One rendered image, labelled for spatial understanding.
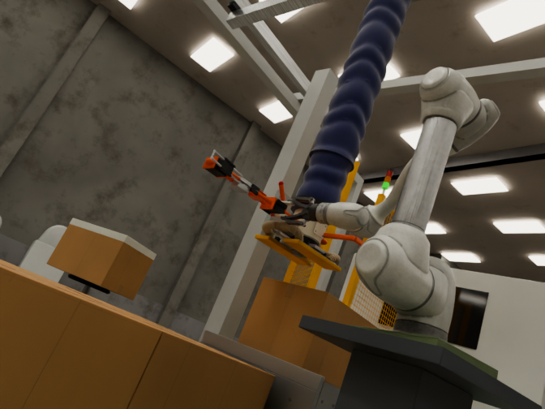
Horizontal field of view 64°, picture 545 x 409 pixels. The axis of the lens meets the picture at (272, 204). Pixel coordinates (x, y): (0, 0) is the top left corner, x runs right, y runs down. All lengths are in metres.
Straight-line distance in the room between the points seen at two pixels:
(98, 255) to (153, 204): 8.05
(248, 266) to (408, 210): 2.04
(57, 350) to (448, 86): 1.31
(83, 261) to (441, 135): 2.78
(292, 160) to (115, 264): 1.55
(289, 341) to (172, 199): 9.85
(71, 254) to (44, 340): 2.46
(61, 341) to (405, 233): 0.94
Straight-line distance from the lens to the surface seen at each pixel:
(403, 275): 1.22
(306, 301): 2.02
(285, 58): 4.32
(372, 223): 1.82
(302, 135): 3.58
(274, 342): 2.05
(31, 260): 9.24
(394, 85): 4.30
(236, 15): 3.91
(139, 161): 11.48
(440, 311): 1.38
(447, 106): 1.47
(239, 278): 3.19
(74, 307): 1.24
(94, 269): 3.46
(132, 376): 1.39
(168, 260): 11.61
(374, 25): 2.62
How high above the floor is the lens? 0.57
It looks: 19 degrees up
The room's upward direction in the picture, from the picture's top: 23 degrees clockwise
